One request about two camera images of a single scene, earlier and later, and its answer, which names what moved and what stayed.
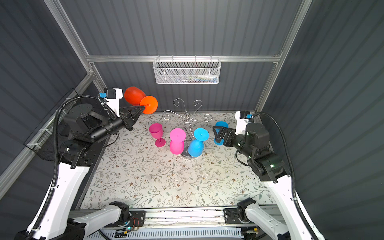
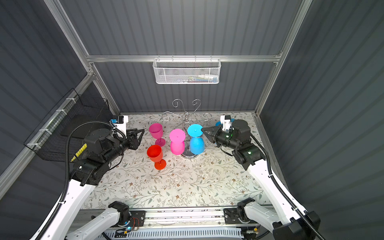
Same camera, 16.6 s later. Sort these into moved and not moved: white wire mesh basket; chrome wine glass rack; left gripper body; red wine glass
Moved: red wine glass; left gripper body
Not moved: chrome wine glass rack; white wire mesh basket
